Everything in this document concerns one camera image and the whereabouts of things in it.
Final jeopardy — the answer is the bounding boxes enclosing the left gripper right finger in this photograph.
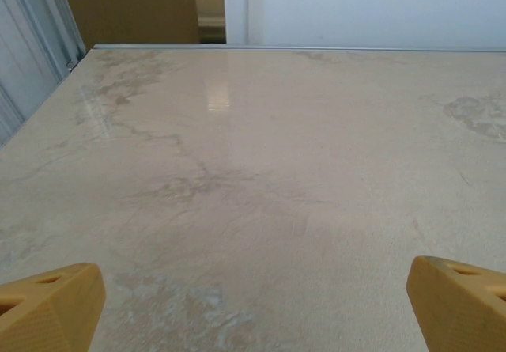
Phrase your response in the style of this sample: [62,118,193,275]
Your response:
[407,255,506,352]

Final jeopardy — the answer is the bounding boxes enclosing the aluminium table end rail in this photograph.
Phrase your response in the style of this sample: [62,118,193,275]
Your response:
[93,43,506,54]

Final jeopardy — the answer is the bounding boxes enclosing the brown cardboard panel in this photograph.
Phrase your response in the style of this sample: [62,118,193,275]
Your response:
[57,0,200,45]

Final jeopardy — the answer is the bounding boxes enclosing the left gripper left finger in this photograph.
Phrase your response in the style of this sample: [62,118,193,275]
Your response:
[0,263,107,352]

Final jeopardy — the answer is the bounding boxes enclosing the white door frame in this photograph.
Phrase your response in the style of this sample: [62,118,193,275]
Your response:
[223,0,264,47]

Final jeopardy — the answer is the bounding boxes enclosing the aluminium frame post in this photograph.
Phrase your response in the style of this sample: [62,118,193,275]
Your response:
[11,0,87,82]

